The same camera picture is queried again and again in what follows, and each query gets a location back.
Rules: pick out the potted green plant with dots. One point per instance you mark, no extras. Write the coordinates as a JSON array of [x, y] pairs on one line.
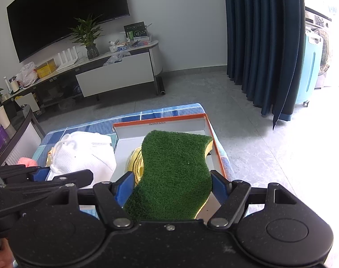
[[85, 33]]

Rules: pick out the yellow box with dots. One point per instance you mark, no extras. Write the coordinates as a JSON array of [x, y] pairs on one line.
[[46, 68]]

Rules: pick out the white face mask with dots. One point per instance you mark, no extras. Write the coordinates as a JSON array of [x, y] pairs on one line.
[[84, 151]]

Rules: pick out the pink fluffy hat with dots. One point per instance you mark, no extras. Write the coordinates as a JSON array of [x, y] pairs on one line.
[[28, 162]]

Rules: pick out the light blue suitcase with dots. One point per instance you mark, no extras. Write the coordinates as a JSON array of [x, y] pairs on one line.
[[311, 66]]

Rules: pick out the yellow striped towel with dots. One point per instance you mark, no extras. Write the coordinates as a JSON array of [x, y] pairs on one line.
[[135, 164]]

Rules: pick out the white router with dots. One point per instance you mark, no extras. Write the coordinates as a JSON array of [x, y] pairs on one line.
[[67, 58]]

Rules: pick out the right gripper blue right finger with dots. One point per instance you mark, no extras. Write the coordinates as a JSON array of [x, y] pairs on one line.
[[232, 197]]

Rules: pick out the white orange cardboard box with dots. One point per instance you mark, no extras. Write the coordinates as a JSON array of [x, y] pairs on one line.
[[130, 136]]

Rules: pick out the dark blue curtain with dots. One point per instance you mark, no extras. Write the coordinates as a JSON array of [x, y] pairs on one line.
[[265, 52]]

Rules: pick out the white plastic bag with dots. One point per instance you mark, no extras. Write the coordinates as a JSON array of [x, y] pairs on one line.
[[27, 74]]

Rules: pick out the black television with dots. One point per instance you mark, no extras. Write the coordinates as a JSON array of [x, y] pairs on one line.
[[36, 24]]

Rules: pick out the yellow green sponge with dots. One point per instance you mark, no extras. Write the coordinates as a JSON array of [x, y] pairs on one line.
[[176, 181]]

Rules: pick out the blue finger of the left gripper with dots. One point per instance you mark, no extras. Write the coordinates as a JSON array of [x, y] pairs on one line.
[[39, 175], [20, 185]]

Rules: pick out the black green box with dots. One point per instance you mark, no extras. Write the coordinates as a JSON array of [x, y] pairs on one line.
[[135, 30]]

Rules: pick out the white tv cabinet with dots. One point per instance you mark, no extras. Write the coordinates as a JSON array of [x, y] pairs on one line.
[[142, 66]]

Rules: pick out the person left hand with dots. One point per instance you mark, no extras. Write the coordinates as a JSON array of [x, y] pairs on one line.
[[6, 255]]

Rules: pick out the blue checkered tablecloth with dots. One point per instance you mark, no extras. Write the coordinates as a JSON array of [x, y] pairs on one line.
[[106, 127]]

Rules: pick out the orange yellow scrunchie cloth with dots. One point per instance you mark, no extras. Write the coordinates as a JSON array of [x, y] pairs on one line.
[[49, 159]]

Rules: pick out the black round side table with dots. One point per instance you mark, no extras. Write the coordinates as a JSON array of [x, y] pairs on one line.
[[21, 138]]

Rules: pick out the white paper cup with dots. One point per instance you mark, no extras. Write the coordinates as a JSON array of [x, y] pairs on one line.
[[4, 121]]

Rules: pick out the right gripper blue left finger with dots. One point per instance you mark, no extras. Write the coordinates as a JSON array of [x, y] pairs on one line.
[[110, 199]]

